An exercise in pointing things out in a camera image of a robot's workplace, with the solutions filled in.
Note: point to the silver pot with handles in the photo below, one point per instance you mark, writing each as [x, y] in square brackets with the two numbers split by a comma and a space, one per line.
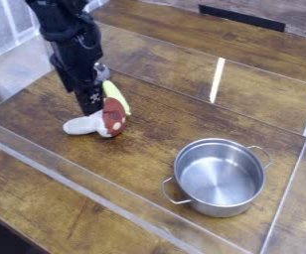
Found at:
[219, 177]

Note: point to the clear acrylic front barrier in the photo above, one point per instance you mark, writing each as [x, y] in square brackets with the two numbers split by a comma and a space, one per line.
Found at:
[178, 230]

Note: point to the brown and white plush mushroom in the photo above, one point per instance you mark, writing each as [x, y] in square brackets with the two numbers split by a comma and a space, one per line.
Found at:
[107, 122]

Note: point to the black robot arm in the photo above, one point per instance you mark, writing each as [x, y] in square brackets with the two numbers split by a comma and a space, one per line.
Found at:
[69, 29]

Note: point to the spoon with yellow handle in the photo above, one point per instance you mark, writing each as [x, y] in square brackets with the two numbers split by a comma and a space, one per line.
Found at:
[111, 89]

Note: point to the black bar on table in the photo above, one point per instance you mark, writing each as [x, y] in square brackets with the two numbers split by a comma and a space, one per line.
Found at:
[243, 18]

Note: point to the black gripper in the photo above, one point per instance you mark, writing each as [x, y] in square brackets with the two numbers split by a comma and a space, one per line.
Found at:
[73, 60]

